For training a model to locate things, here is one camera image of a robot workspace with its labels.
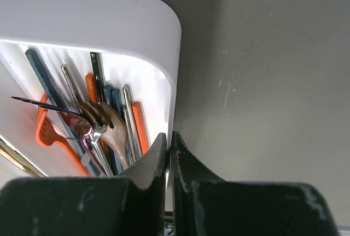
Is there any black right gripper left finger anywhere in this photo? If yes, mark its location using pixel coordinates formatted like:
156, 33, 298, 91
1, 133, 167, 235

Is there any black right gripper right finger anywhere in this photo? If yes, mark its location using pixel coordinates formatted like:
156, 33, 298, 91
170, 132, 339, 235

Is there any purple plastic fork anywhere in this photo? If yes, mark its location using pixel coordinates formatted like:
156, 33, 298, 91
11, 96, 106, 176

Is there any white cutlery tray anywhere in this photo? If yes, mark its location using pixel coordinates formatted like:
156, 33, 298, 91
1, 0, 181, 176

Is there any silver chopstick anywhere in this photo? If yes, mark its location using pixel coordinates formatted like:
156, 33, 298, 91
122, 85, 141, 161

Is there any orange chopstick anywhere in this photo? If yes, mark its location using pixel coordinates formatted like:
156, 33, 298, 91
132, 102, 149, 155

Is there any wooden fork in tray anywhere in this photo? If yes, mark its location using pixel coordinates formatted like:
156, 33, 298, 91
77, 101, 130, 174

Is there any orange plastic fork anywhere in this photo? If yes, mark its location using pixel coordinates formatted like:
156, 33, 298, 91
35, 107, 91, 177

